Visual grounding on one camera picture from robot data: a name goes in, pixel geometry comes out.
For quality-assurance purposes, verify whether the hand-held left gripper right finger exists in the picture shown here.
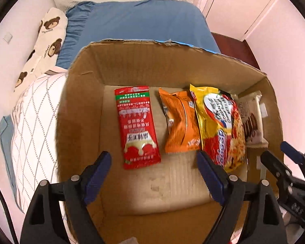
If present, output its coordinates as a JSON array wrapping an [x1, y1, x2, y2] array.
[[196, 151, 288, 244]]

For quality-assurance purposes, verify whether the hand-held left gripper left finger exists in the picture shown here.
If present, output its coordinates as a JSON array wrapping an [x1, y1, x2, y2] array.
[[20, 151, 112, 244]]

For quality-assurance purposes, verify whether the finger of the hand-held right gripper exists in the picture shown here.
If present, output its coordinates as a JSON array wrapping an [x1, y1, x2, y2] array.
[[260, 150, 294, 191], [280, 141, 305, 183]]

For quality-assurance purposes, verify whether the printed cardboard box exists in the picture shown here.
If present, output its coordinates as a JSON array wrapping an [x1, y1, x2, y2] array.
[[55, 39, 284, 244]]

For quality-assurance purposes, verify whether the white brown cookie packet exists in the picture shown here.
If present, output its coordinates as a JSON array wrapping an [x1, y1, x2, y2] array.
[[237, 91, 268, 149]]

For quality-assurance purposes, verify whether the yellow instant noodle packet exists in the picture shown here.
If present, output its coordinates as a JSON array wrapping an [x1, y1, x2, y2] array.
[[189, 84, 246, 172]]

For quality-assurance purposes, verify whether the orange snack packet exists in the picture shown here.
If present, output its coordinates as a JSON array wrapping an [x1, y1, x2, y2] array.
[[159, 88, 202, 154]]

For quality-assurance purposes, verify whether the red sauce packet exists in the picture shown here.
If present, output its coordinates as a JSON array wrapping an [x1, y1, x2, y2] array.
[[114, 86, 161, 170]]

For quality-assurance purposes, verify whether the white diamond pattern quilt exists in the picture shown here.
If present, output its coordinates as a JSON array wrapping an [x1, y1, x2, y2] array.
[[10, 72, 75, 244]]

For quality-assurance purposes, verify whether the bear print pillow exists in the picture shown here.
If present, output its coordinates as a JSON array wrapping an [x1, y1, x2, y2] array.
[[14, 7, 69, 92]]

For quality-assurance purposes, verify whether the white wardrobe door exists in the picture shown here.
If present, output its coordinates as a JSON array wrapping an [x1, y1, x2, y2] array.
[[201, 0, 282, 41]]

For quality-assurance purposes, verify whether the blue bed sheet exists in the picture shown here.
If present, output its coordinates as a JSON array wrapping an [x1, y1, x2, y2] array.
[[0, 0, 221, 199]]

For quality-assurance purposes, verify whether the black cable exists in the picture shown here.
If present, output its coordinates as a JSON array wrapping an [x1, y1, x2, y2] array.
[[0, 173, 19, 244]]

